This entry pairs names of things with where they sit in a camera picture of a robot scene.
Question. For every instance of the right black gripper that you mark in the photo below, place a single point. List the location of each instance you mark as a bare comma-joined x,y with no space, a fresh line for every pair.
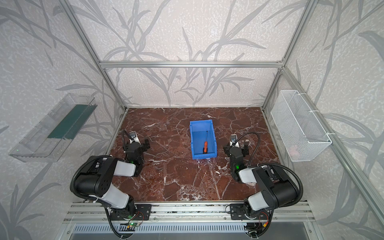
236,150

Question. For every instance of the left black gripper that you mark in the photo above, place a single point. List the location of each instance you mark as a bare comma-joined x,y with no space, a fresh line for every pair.
135,147

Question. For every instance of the orange handled screwdriver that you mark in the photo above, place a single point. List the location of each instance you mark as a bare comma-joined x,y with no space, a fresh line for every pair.
205,149

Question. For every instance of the blue plastic bin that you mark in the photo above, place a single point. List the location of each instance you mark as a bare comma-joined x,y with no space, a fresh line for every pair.
198,135

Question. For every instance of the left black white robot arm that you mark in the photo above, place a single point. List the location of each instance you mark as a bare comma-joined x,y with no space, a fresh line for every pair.
93,180

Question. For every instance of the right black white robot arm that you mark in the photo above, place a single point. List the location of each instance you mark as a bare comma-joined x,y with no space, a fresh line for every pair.
278,185

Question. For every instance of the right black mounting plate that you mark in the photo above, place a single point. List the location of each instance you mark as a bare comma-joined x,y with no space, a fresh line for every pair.
238,212

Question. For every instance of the black mounting plate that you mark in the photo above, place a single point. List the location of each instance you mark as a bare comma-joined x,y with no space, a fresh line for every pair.
238,212
142,212

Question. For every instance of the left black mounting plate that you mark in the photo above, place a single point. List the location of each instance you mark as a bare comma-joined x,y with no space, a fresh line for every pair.
142,212

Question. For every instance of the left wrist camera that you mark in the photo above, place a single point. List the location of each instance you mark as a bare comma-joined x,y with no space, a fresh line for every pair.
133,137

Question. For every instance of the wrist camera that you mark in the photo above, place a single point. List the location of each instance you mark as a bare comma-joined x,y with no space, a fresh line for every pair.
133,137
234,141

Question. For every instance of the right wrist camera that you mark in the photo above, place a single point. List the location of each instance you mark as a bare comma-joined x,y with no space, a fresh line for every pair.
234,141

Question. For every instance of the white wire mesh basket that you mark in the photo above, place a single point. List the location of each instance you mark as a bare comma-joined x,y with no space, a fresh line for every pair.
303,135

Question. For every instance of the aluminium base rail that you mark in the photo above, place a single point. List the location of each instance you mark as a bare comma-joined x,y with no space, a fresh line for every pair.
185,212

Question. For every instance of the clear plastic wall tray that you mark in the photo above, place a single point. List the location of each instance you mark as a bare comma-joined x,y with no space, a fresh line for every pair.
50,138

